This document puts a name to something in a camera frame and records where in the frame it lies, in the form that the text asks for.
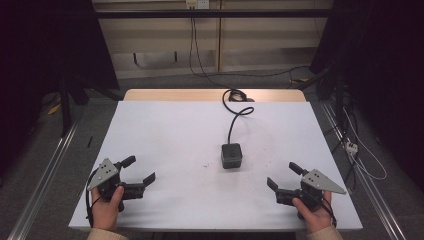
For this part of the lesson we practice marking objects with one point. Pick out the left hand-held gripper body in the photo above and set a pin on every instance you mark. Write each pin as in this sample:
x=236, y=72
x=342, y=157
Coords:
x=106, y=173

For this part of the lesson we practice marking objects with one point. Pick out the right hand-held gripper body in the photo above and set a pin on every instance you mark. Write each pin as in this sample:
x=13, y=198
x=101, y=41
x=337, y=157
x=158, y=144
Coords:
x=318, y=181

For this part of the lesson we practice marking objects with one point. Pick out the person's right hand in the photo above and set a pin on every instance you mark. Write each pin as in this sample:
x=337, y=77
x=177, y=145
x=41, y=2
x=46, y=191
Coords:
x=316, y=218

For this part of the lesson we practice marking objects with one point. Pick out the person's left hand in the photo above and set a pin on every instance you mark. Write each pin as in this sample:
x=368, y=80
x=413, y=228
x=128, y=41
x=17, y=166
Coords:
x=104, y=213

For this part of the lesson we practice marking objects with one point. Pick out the small black floor object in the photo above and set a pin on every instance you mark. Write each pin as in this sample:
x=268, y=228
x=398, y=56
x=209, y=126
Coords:
x=89, y=141

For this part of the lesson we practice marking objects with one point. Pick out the white power strip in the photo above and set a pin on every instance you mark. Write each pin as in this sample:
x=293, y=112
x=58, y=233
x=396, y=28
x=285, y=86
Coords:
x=351, y=147

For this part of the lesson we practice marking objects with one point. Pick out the white table cover sheet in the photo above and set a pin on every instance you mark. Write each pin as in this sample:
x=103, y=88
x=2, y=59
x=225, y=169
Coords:
x=180, y=140

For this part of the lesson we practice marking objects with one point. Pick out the black cube device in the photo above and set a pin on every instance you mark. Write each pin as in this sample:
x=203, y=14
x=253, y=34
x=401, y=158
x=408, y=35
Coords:
x=231, y=156

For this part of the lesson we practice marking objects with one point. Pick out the black metal stand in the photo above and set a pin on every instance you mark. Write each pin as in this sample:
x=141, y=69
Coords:
x=65, y=106

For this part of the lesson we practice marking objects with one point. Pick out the yellow floor tape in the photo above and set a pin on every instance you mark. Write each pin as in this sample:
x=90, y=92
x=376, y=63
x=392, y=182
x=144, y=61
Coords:
x=54, y=108

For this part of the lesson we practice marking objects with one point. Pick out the dark curtain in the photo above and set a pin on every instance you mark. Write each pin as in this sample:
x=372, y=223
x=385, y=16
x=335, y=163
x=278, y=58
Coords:
x=383, y=66
x=43, y=50

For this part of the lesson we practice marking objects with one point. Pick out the black horizontal bar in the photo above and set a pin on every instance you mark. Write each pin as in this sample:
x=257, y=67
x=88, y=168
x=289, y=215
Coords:
x=213, y=13

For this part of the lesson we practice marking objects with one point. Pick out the metal floor rail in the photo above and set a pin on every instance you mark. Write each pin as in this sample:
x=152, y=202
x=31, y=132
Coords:
x=43, y=180
x=366, y=186

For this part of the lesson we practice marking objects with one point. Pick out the white wall outlet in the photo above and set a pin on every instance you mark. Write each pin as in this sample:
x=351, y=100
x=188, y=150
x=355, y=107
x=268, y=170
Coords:
x=197, y=3

